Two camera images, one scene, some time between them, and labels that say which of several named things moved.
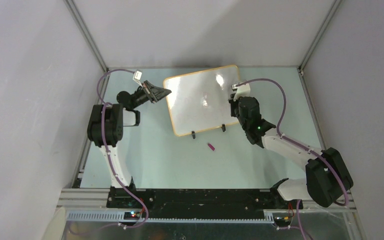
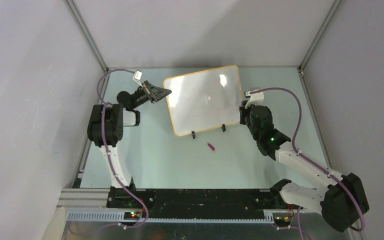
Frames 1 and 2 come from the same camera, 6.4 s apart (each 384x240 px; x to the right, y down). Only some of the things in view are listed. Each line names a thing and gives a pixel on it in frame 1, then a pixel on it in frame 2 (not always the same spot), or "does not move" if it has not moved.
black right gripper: x=233 y=104 to x=244 y=111
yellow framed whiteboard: x=200 y=100 does not move
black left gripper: x=154 y=94 does not move
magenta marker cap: x=211 y=146 does not move
